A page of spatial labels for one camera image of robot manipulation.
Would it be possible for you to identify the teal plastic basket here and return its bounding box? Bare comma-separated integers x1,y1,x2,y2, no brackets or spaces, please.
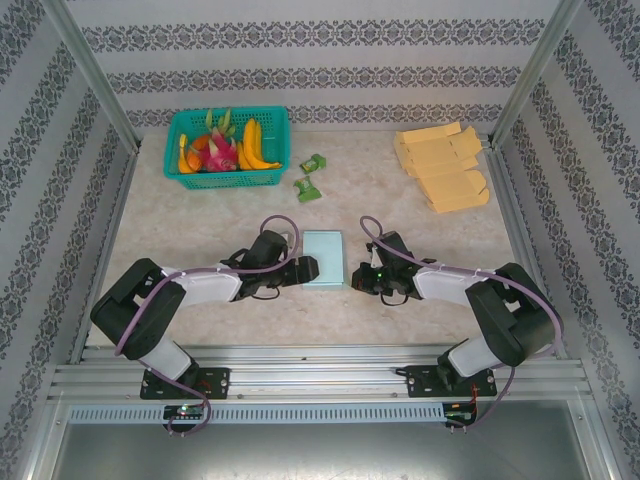
164,105,293,191

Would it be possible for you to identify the pink dragon fruit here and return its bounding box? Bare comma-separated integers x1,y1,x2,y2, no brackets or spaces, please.
199,108,240,173

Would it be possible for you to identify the grey slotted cable duct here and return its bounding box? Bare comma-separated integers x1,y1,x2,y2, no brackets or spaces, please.
66,402,481,425

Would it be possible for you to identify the left small circuit board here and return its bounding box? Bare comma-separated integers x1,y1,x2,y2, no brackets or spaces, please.
163,404,206,420

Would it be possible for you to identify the green candy packet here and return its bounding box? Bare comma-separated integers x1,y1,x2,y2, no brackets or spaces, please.
292,175,321,203
298,153,329,174

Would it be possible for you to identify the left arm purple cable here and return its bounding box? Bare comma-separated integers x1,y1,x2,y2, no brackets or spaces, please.
113,214,302,437

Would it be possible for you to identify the left aluminium frame post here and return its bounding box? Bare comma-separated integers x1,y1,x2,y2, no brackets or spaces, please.
42,0,142,154

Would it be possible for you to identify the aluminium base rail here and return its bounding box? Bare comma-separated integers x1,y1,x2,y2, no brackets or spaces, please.
47,343,595,403

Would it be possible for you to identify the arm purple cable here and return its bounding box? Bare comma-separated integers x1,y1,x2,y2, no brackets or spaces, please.
358,214,564,435
113,214,302,437

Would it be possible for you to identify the right aluminium frame post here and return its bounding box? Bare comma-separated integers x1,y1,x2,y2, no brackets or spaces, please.
489,0,585,149

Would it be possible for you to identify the yellow paper box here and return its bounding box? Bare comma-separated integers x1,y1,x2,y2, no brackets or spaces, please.
392,123,492,215

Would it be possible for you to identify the single curved yellow banana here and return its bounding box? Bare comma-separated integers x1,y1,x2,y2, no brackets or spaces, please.
176,132,205,174

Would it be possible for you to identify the aluminium frame post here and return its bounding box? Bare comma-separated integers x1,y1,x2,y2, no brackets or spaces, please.
489,0,585,149
42,0,142,154

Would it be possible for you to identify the left aluminium side rail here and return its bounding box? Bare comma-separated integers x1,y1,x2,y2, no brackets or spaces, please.
68,139,146,365

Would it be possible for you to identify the small circuit board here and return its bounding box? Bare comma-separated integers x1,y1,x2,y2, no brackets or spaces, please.
444,401,479,421
163,404,206,420

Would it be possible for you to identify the aluminium side rail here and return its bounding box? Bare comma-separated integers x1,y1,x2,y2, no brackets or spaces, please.
68,139,146,365
482,134,569,361

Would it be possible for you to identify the light blue paper box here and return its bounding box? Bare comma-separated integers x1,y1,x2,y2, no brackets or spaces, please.
301,229,347,292

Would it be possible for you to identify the grey metal panel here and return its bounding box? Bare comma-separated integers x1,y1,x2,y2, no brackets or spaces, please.
47,419,619,480

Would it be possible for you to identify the right small circuit board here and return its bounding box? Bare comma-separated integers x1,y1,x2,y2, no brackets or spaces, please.
444,401,479,421

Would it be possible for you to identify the right aluminium side rail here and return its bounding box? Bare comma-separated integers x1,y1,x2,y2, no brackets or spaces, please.
482,134,569,361

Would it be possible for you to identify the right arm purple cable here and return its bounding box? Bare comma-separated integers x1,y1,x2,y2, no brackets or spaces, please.
358,214,564,435

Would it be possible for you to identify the yellow banana bunch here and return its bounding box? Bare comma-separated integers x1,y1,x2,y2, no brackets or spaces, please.
237,117,284,173

